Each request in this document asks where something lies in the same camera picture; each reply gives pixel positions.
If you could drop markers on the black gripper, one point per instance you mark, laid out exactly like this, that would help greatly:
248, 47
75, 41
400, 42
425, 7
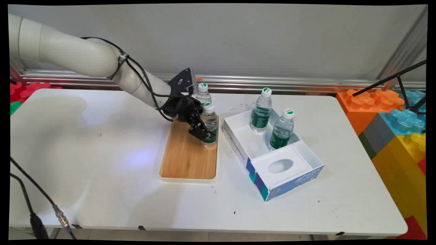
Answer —
178, 106

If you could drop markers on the water bottle with green label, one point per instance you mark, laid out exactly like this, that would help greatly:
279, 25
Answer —
261, 114
203, 93
282, 132
212, 120

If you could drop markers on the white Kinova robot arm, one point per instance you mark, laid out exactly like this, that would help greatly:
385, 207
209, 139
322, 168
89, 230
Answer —
68, 51

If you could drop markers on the wooden tray with cream rim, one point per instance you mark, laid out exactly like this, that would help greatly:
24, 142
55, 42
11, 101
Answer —
187, 156

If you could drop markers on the white box with blue sides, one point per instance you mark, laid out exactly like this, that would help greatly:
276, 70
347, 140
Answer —
289, 166

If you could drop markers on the orange foam building block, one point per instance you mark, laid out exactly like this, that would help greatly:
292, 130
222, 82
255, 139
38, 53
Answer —
361, 105

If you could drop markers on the red foam puzzle piece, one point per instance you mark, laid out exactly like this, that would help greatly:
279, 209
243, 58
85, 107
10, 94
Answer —
30, 89

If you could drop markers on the grey foam building block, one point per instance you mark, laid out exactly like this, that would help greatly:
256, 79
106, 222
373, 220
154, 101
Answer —
378, 136

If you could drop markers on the green foam puzzle piece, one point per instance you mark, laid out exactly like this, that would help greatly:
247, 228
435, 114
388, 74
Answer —
14, 107

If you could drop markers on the black tripod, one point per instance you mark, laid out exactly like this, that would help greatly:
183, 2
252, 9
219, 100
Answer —
402, 86

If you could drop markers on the blue foam building block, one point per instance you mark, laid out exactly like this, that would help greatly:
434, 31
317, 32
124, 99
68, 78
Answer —
405, 120

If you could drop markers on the red foam building block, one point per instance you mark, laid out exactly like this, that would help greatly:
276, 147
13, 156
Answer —
415, 229

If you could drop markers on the wrist camera with black bracket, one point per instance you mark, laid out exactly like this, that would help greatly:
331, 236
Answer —
180, 81

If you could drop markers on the aluminium wall rail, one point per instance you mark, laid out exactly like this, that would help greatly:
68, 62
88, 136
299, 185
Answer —
272, 82

